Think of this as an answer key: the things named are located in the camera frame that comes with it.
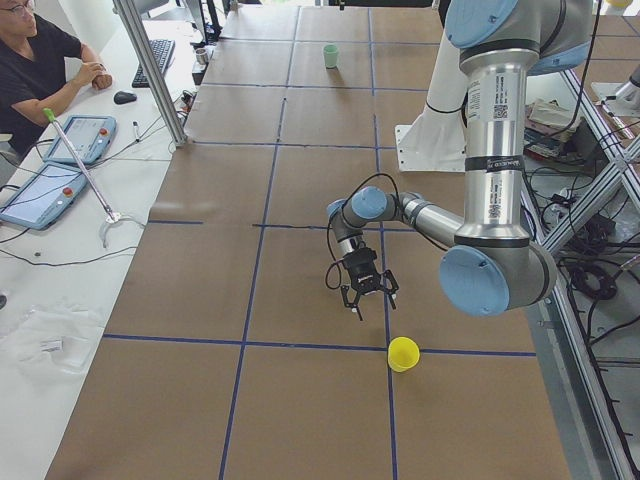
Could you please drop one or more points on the aluminium frame post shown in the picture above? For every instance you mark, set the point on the aluminium frame post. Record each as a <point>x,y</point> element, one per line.
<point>134,27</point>

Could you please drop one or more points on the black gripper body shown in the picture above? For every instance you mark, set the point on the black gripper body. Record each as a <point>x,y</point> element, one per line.
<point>363,276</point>

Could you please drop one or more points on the seated person in black shirt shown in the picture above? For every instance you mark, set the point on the seated person in black shirt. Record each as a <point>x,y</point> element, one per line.
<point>42,67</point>

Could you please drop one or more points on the small metal cup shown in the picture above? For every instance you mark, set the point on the small metal cup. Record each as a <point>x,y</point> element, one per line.
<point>202,57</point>

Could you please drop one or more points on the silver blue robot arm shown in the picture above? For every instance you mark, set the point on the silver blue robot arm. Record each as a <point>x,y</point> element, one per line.
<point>475,113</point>

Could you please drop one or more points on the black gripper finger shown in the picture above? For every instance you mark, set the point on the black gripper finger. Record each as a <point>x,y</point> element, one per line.
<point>351,303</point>
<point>389,287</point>

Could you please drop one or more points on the green plastic cup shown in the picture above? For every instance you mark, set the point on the green plastic cup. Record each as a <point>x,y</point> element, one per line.
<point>330,55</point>

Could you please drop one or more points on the black computer mouse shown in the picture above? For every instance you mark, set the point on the black computer mouse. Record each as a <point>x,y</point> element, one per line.
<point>124,97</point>

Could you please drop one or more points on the white pedestal column with base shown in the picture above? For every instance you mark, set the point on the white pedestal column with base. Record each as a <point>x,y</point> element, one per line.
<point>435,141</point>

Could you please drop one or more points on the lower blue teach pendant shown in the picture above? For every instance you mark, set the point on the lower blue teach pendant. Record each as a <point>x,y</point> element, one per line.
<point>44,197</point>

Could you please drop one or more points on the blue teach pendant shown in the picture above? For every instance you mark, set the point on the blue teach pendant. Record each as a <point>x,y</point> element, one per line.
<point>44,197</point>
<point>90,135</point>

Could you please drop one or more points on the yellow plastic cup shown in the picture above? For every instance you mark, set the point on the yellow plastic cup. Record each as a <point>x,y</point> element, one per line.
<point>403,354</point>

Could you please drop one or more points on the brown paper table cover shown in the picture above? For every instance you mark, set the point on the brown paper table cover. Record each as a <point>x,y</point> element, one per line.
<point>226,357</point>

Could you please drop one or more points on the long reacher grabber stick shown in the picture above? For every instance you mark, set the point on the long reacher grabber stick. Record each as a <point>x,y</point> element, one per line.
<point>113,217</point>

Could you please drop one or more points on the upper blue teach pendant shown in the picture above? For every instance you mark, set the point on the upper blue teach pendant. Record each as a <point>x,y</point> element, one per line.
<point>90,135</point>

